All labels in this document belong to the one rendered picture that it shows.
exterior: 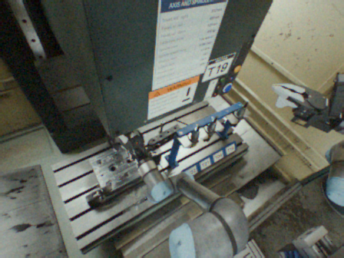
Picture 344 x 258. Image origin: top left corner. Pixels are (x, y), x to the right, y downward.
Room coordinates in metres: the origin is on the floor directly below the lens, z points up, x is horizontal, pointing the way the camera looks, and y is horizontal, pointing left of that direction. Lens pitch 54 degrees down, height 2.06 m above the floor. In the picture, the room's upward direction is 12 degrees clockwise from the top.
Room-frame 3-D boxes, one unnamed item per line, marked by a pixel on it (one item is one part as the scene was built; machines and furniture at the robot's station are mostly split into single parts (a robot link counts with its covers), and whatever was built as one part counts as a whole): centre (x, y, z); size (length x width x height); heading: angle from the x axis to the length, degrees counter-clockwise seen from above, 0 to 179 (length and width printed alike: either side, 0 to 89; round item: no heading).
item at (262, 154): (0.93, -0.30, 0.75); 0.89 x 0.70 x 0.26; 42
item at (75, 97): (0.83, 0.48, 1.16); 0.48 x 0.05 x 0.51; 132
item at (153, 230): (0.34, -0.23, 0.70); 0.90 x 0.30 x 0.16; 132
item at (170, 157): (0.60, -0.07, 1.05); 0.10 x 0.05 x 0.30; 42
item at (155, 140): (0.75, 0.01, 0.93); 0.26 x 0.05 x 0.06; 137
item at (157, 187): (0.29, 0.00, 1.27); 0.11 x 0.08 x 0.09; 42
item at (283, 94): (0.47, -0.32, 1.67); 0.09 x 0.03 x 0.06; 72
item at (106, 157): (0.47, 0.22, 0.97); 0.29 x 0.23 x 0.05; 132
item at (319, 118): (0.46, -0.42, 1.67); 0.12 x 0.08 x 0.09; 72
